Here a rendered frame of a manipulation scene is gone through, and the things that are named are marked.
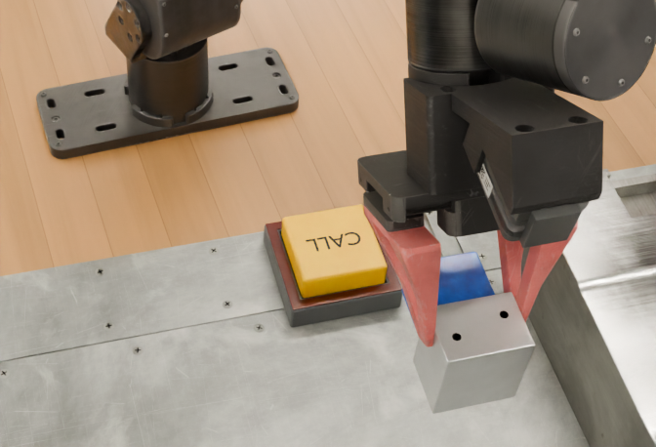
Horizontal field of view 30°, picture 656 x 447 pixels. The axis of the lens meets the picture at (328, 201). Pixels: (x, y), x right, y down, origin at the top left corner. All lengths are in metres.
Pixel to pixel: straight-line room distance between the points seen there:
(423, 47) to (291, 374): 0.30
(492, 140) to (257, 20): 0.55
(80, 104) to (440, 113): 0.45
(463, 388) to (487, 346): 0.03
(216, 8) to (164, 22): 0.04
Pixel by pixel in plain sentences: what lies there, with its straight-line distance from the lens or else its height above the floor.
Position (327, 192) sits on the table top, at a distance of 0.93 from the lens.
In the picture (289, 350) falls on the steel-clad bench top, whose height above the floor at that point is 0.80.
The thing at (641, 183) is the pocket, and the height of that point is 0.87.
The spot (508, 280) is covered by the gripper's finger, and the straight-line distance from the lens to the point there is 0.68.
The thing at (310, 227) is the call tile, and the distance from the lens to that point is 0.85.
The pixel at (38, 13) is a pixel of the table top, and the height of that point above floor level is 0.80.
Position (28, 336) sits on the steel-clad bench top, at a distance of 0.85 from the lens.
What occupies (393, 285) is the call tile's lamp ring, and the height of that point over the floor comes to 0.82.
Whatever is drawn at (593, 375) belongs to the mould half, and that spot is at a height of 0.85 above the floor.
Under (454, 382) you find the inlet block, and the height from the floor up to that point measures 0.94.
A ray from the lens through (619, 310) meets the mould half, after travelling 0.78.
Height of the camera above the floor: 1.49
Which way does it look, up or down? 48 degrees down
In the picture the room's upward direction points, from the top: 6 degrees clockwise
